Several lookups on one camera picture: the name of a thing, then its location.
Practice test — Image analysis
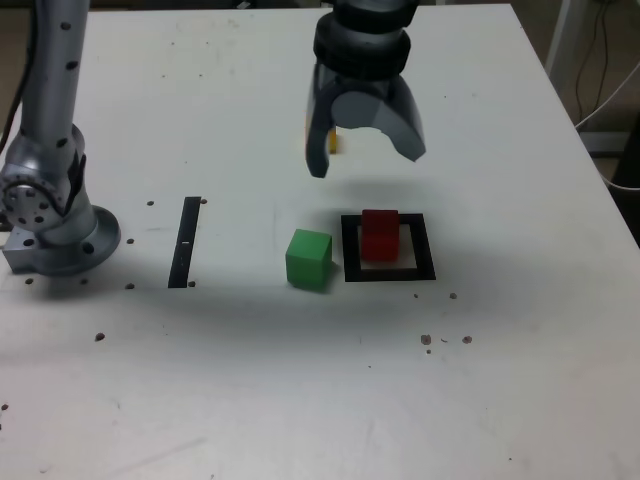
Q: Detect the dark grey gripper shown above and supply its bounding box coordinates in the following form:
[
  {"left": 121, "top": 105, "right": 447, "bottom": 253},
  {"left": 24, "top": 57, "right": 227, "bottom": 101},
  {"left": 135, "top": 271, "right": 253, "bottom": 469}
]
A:
[{"left": 303, "top": 63, "right": 427, "bottom": 179}]

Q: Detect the red cube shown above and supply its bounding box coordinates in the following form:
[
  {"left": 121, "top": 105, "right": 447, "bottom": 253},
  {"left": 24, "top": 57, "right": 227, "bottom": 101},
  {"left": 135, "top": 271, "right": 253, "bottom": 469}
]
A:
[{"left": 360, "top": 208, "right": 401, "bottom": 263}]

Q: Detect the green cube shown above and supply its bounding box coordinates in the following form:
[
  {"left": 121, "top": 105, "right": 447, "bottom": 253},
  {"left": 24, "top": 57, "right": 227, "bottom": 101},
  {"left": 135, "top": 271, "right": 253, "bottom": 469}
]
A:
[{"left": 284, "top": 228, "right": 335, "bottom": 291}]

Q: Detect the black tape square outline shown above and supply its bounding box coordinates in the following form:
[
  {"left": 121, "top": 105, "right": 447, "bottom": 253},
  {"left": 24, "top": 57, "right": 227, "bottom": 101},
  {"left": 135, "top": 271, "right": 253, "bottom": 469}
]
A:
[{"left": 340, "top": 213, "right": 437, "bottom": 283}]

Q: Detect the black tape strip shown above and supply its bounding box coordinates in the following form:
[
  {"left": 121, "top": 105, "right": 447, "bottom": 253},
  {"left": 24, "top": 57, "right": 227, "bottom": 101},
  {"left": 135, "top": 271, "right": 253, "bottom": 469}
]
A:
[{"left": 167, "top": 196, "right": 202, "bottom": 290}]

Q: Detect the white furniture post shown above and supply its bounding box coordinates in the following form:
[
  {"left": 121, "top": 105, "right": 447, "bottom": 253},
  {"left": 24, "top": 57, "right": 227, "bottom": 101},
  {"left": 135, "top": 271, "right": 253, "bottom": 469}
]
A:
[{"left": 544, "top": 0, "right": 574, "bottom": 76}]

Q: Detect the thin black hanging cable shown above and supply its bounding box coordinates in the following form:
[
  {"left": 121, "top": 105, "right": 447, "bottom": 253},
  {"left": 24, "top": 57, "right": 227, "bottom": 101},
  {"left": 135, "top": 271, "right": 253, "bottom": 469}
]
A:
[{"left": 574, "top": 0, "right": 609, "bottom": 129}]

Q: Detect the thin white cable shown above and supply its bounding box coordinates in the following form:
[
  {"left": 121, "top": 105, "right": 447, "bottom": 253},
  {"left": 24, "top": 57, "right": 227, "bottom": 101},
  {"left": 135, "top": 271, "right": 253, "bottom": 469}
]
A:
[{"left": 573, "top": 62, "right": 640, "bottom": 132}]

